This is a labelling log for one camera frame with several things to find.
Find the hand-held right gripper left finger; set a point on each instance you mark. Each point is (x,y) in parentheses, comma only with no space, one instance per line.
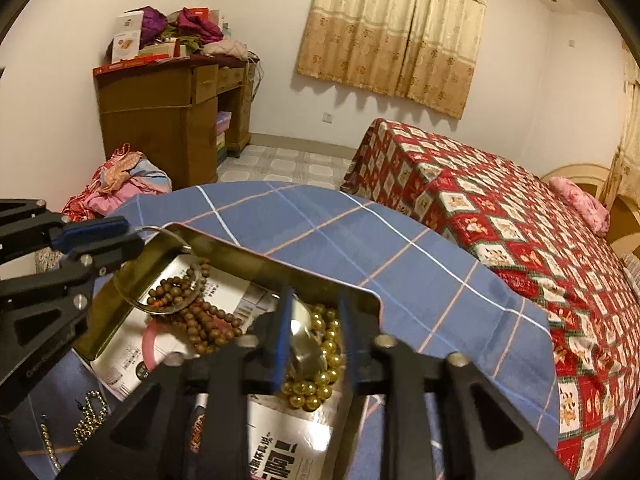
(280,345)

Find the brown wooden desk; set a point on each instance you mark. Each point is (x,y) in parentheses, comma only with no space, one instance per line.
(150,125)

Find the purple cloth bundle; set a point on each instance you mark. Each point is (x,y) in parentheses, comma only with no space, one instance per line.
(152,27)

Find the red and white box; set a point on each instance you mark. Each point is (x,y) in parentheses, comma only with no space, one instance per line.
(216,16)

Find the pile of clothes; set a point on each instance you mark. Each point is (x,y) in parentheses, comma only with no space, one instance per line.
(125,180)

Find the pale pink cloth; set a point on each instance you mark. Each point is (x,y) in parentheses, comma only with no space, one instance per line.
(227,49)

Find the white product box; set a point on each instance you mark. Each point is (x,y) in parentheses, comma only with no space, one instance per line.
(125,40)

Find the narrow beige curtain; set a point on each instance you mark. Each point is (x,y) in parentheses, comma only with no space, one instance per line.
(627,160)

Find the flat red box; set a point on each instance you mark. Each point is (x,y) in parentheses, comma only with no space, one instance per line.
(115,67)

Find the pink metal tin box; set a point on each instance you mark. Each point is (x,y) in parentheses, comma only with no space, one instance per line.
(150,260)

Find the clear glass bangle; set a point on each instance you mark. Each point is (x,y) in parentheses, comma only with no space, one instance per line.
(155,228)

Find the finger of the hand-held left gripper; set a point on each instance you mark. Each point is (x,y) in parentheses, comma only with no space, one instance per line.
(95,230)
(115,255)

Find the small tan box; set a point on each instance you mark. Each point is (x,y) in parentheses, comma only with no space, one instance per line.
(160,50)

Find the stacked storage boxes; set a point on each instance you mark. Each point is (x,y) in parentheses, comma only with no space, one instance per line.
(223,130)

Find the blue plaid tablecloth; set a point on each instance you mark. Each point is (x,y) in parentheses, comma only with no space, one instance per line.
(375,260)

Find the wide beige curtain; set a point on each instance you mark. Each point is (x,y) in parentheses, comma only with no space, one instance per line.
(390,35)

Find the magenta cloth bundle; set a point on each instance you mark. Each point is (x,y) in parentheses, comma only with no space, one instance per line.
(200,27)

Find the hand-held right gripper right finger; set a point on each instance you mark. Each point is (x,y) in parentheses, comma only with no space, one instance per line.
(351,345)

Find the wall socket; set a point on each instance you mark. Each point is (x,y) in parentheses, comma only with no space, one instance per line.
(328,118)

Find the pink pillow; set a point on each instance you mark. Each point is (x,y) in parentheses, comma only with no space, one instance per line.
(582,202)

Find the striped pillow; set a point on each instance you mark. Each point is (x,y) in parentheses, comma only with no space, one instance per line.
(634,275)

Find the bed with red patterned sheet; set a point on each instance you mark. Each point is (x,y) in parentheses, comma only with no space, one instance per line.
(500,210)

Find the cream wooden headboard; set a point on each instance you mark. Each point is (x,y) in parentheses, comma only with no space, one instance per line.
(620,220)

